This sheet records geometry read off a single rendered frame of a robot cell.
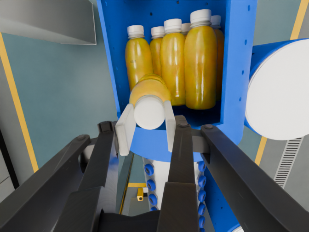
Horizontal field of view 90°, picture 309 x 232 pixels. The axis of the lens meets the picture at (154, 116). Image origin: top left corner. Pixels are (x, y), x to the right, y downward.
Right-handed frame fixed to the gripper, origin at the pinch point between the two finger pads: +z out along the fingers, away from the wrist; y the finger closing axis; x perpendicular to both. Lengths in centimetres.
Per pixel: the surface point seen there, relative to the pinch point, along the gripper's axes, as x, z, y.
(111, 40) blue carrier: 11.1, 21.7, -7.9
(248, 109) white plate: -9.1, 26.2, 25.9
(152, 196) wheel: -46, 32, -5
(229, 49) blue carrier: 6.7, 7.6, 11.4
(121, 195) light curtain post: -67, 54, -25
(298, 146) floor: -95, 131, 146
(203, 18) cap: 12.6, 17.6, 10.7
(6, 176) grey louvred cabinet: -94, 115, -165
